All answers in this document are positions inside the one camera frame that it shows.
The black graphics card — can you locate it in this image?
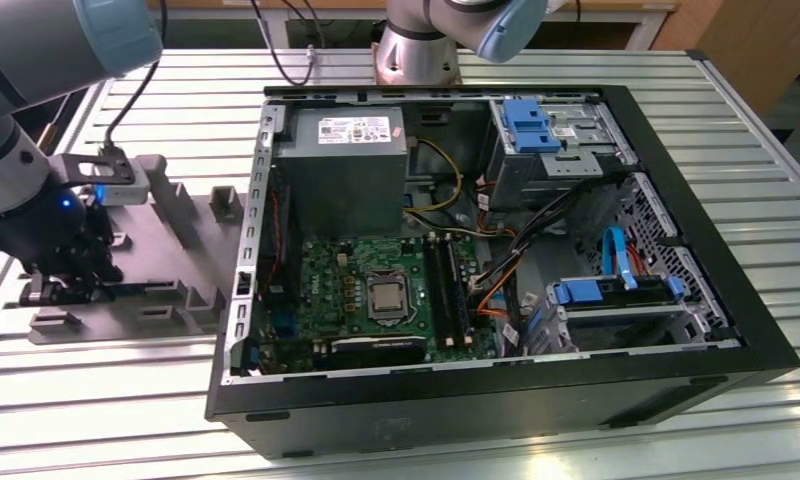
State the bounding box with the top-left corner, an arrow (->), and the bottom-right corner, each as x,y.
311,333 -> 427,370

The green motherboard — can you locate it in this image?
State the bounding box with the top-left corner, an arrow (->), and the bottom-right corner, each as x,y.
257,233 -> 508,375

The blue drive latch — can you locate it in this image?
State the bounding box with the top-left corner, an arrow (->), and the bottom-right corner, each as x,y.
502,98 -> 567,155

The grey power supply unit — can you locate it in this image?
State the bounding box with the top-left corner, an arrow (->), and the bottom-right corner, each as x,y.
276,106 -> 414,239

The silver CPU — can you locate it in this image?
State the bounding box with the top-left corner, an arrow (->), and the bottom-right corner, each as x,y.
371,282 -> 410,310

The wooden cabinet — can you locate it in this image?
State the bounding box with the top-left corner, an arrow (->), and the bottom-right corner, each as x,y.
652,0 -> 800,119

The blue expansion slot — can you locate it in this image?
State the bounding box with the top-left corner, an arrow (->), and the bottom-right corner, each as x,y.
271,310 -> 300,342

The metal socket cover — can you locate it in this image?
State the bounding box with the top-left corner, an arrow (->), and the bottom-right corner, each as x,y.
364,270 -> 418,322

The blue flat wire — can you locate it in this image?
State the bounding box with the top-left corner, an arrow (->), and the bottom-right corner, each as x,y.
600,225 -> 642,291

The wooden desk white frame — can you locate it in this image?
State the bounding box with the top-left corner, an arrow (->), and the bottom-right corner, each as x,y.
159,0 -> 682,51

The black RAM slot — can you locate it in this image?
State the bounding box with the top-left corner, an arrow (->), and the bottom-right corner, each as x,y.
423,232 -> 456,349

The silver disk bay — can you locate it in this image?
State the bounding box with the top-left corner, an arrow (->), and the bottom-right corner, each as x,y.
546,279 -> 732,354

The orange wire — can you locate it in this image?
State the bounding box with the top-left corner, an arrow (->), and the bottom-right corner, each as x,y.
474,247 -> 528,319

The black cable bundle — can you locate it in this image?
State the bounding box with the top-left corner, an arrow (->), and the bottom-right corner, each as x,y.
470,169 -> 635,296

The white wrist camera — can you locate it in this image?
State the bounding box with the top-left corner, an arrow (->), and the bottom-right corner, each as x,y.
95,169 -> 153,206

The red-orange wire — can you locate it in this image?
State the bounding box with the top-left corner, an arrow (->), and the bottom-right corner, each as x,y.
624,243 -> 650,277

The yellow wire bundle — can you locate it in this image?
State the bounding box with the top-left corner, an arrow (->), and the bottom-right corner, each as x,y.
403,138 -> 467,226

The grey cable white plug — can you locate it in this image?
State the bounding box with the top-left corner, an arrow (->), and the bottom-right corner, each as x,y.
248,0 -> 323,87

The black PC case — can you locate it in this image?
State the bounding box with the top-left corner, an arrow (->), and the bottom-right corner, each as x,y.
203,83 -> 800,460

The grey parts rack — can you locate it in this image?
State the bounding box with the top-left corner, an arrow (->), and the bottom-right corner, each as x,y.
29,153 -> 248,346

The hard disk in blue carrier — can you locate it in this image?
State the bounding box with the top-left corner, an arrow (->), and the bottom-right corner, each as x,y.
550,276 -> 683,307

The silver drive cage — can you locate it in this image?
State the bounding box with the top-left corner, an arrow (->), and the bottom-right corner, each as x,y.
484,97 -> 642,211

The black RAM stick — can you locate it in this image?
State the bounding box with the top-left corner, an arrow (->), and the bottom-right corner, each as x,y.
442,233 -> 475,347
96,281 -> 176,294

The black camera cable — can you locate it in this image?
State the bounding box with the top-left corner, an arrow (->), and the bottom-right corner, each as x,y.
103,0 -> 169,156

